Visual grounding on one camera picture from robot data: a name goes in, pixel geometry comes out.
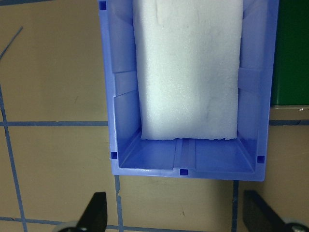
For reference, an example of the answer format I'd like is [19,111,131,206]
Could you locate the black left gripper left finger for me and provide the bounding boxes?
[74,192,107,232]

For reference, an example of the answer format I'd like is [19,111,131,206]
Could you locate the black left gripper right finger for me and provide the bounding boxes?
[242,190,285,232]

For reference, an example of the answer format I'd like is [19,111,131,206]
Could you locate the blue source bin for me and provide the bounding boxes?
[98,0,279,181]

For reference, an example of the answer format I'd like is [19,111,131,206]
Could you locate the green conveyor belt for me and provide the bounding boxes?
[271,0,309,107]

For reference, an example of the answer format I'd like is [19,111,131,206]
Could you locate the white foam pad source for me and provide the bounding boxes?
[133,0,243,140]

